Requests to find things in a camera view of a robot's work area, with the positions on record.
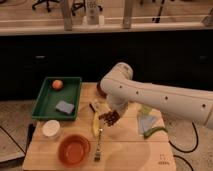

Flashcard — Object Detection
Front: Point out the red orange bowl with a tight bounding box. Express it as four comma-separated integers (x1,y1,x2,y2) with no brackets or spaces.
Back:
58,134,91,168

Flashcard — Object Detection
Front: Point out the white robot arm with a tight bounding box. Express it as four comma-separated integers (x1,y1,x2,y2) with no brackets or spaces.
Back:
100,62,213,130

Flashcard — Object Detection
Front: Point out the dark grape bunch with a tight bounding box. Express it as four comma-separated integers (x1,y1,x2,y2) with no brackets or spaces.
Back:
99,111,120,126

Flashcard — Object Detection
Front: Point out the light blue cloth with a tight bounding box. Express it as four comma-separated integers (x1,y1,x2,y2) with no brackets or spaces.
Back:
137,115,157,134

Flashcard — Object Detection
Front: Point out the yellow banana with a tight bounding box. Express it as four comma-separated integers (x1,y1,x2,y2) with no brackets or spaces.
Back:
92,112,100,137

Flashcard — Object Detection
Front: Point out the white small bowl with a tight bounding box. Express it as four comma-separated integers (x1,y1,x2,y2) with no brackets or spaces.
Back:
42,120,61,139

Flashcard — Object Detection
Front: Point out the orange fruit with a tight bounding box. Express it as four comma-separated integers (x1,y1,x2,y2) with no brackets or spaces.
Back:
52,80,63,90

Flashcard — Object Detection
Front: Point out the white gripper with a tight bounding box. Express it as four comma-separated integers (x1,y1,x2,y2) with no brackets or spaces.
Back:
110,101,128,117

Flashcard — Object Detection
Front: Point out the black power cable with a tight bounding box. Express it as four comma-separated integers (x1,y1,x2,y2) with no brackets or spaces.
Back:
168,121,200,171

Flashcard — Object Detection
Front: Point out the green plastic tray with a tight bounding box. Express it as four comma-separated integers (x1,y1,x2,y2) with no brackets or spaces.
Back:
31,77,82,121

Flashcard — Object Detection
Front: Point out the green pepper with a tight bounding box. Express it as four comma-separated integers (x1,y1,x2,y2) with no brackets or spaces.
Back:
143,126,168,139

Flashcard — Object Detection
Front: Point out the green plastic cup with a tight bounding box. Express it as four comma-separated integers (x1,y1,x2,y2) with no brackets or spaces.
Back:
140,105,152,115

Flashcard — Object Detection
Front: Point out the dark maroon bowl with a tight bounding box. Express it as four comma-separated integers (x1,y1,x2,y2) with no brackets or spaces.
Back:
96,82,107,98

